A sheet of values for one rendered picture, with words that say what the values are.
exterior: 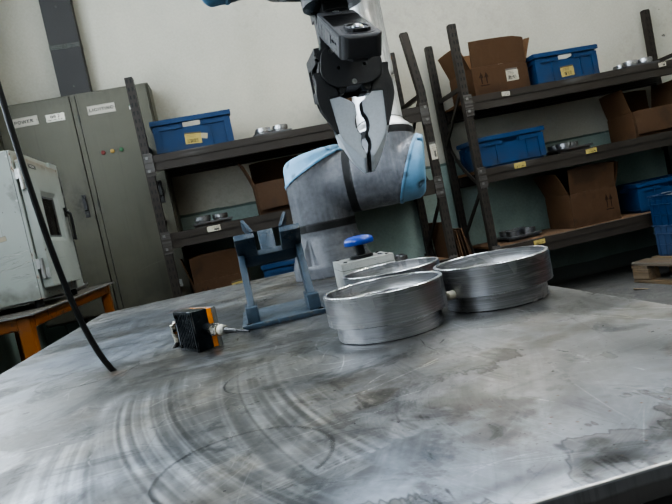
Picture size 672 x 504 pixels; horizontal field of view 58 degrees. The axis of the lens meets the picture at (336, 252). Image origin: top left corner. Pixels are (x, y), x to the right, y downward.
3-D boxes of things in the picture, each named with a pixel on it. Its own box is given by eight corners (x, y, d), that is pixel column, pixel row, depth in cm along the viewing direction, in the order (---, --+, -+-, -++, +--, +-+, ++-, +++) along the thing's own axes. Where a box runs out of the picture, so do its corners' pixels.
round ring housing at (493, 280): (492, 287, 64) (485, 249, 64) (580, 286, 55) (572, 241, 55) (418, 313, 58) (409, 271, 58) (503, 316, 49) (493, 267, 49)
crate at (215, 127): (233, 150, 438) (227, 120, 437) (236, 142, 401) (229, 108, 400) (160, 163, 428) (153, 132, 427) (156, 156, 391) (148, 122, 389)
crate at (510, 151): (524, 162, 473) (519, 133, 472) (549, 155, 436) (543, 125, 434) (461, 175, 465) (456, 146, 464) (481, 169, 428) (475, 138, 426)
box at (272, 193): (326, 201, 407) (314, 144, 405) (249, 217, 399) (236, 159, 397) (317, 204, 449) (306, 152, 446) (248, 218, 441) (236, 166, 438)
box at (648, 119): (690, 126, 448) (682, 75, 446) (632, 138, 445) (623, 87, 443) (657, 134, 488) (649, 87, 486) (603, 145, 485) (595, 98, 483)
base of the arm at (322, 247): (292, 278, 122) (282, 229, 121) (365, 262, 124) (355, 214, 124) (300, 284, 107) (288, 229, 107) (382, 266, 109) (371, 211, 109)
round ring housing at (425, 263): (465, 295, 63) (457, 256, 62) (373, 321, 59) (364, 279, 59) (417, 290, 73) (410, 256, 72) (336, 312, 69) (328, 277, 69)
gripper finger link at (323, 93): (361, 131, 72) (346, 58, 71) (364, 129, 70) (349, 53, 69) (322, 138, 71) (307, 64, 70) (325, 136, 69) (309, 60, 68)
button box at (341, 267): (401, 286, 79) (393, 249, 79) (348, 298, 78) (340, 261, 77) (385, 281, 87) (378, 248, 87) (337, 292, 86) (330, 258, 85)
